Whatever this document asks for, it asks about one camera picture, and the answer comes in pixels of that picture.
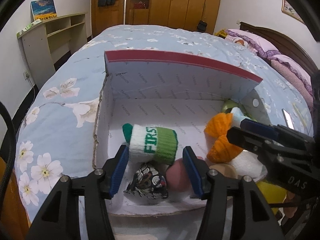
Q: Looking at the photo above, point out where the white towel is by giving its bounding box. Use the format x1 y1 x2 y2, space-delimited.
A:
229 150 267 182

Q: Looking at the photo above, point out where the light blue cloth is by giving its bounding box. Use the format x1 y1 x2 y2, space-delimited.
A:
231 107 250 128

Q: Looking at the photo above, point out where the yellow sponge block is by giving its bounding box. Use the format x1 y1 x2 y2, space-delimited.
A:
256 181 287 204

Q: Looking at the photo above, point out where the orange knit cloth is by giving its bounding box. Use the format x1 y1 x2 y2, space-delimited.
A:
204 113 243 164

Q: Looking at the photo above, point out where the tan round plush bun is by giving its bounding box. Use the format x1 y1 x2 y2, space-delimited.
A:
209 163 238 179

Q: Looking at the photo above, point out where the green ribbon bow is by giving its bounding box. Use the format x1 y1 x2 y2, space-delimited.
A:
221 99 254 120

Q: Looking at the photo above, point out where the pink round plush bun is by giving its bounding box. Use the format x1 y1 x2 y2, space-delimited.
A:
165 155 208 192

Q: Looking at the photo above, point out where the smartphone on bed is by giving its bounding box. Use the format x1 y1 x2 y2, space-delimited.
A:
282 109 295 129

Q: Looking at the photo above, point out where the floral blue bedspread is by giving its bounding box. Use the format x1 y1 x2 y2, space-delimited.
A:
16 25 313 220

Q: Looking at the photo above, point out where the pink ruffled pillow near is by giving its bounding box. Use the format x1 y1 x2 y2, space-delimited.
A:
267 54 313 110

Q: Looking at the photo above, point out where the pink ruffled pillow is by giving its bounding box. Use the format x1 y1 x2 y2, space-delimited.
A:
225 29 280 59
267 54 313 110

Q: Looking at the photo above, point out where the black white patterned pouch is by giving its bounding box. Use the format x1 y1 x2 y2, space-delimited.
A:
124 162 169 200

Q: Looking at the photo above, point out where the pink ruffled pillow far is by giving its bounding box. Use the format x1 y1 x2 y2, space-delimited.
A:
225 29 280 59

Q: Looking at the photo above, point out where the dark wooden headboard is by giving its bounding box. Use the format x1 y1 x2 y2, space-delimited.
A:
240 22 318 76

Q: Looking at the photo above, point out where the red cardboard box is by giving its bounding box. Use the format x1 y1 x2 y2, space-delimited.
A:
92 49 272 217

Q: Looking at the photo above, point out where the black bag on floor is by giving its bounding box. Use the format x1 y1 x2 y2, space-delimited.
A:
197 21 207 33

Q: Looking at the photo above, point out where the wooden wardrobe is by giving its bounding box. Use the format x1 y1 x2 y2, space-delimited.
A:
91 0 220 36

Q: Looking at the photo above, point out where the grey shelf desk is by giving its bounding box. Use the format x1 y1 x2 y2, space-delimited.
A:
17 13 87 88

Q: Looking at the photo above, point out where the blue picture book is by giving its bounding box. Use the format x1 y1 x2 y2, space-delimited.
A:
30 0 57 21

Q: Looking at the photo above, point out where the black cable left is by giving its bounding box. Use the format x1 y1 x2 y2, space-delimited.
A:
0 101 17 203

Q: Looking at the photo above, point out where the framed wall picture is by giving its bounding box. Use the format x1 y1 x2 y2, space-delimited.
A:
281 0 304 23

